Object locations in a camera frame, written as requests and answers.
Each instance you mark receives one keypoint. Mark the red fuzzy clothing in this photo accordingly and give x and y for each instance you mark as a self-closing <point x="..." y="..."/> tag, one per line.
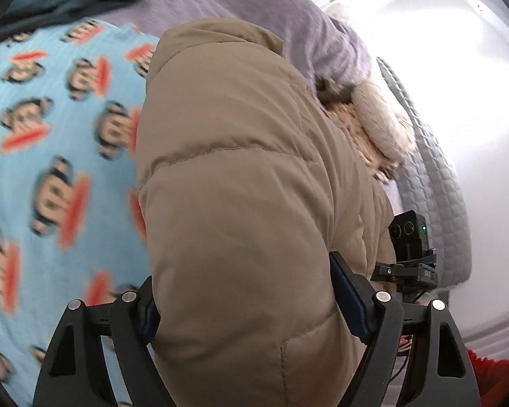
<point x="492" y="362"/>

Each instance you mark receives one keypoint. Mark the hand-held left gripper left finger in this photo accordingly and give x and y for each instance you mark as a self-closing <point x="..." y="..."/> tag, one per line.
<point x="150" y="318"/>

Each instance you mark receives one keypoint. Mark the blue monkey print blanket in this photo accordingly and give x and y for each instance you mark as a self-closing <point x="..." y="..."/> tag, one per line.
<point x="59" y="144"/>

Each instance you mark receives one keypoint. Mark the purple fleece blanket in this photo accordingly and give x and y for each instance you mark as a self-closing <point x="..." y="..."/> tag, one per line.
<point x="246" y="0"/>

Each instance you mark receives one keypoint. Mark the tan puffer jacket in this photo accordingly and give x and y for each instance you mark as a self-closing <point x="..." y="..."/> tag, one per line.
<point x="237" y="199"/>

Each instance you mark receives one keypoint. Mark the beige shaggy cloth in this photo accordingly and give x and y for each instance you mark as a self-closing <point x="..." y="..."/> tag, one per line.
<point x="360" y="135"/>

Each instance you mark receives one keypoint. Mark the cream fluffy pillow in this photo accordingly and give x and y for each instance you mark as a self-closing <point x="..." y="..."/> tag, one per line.
<point x="381" y="123"/>

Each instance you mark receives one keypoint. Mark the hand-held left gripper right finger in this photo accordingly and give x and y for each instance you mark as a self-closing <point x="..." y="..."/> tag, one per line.
<point x="352" y="301"/>

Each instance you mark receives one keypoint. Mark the grey quilted mat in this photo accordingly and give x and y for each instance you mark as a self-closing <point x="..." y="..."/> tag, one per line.
<point x="432" y="186"/>

